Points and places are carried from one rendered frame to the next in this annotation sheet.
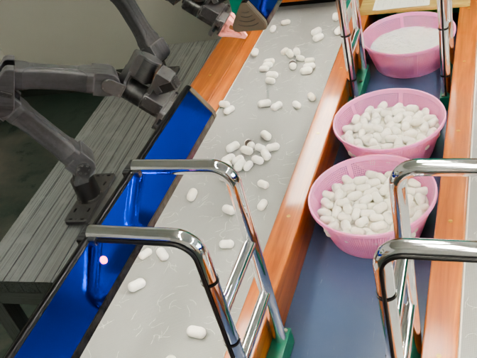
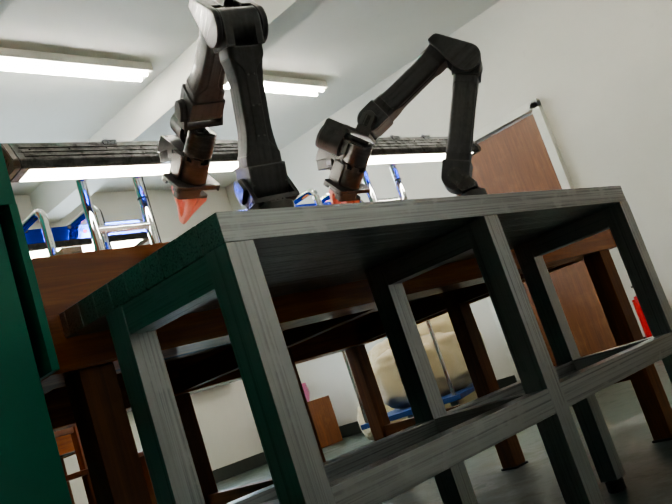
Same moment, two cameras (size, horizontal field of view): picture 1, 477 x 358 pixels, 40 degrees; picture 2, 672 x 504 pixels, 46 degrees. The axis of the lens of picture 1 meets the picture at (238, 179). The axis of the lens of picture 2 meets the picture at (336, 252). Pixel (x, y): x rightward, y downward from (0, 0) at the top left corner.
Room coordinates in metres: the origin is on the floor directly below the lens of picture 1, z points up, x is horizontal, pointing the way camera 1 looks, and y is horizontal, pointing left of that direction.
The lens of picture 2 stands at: (3.20, 0.62, 0.42)
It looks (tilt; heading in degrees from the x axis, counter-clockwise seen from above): 10 degrees up; 198
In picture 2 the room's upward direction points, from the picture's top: 18 degrees counter-clockwise
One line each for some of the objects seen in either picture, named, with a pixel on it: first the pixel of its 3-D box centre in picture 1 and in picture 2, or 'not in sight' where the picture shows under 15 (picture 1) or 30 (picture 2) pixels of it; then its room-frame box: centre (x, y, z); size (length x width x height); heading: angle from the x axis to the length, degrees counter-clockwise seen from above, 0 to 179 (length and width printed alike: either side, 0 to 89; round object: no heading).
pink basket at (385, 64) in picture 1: (408, 46); not in sight; (1.68, -0.59, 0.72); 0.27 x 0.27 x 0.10
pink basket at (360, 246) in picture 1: (373, 209); not in sight; (1.04, -0.26, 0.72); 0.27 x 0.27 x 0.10
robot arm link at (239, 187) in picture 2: not in sight; (266, 191); (2.00, 0.15, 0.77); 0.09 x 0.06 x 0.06; 136
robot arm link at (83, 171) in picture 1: (80, 167); (462, 182); (1.46, 0.39, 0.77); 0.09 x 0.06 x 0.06; 7
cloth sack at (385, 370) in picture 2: not in sight; (424, 367); (-1.73, -0.67, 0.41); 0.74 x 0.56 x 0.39; 157
